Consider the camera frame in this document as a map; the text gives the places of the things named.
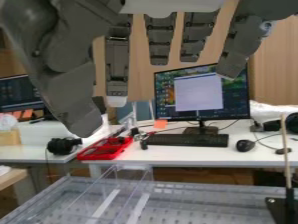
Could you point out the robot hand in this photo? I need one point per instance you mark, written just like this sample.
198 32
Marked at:
57 60

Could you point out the computer monitor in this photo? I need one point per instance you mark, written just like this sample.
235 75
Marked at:
197 93
17 95

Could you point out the small wooden box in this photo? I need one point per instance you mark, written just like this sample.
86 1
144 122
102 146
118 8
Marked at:
9 137

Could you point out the black headphones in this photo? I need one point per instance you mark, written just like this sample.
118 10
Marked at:
61 146

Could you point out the red tray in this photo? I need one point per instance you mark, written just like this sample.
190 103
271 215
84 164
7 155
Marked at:
124 140
94 154

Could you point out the white desk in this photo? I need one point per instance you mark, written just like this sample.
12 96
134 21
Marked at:
31 153
186 156

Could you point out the orange sticky note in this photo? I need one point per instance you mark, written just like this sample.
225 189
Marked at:
160 124

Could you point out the clear box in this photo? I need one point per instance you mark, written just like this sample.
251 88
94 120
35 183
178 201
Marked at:
116 173

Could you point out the black keyboard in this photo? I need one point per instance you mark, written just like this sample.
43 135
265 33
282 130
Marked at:
188 140

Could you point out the black mouse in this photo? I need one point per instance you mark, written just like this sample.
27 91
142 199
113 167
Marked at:
245 145

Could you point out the thin stick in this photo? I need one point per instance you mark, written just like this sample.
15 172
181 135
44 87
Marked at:
286 153

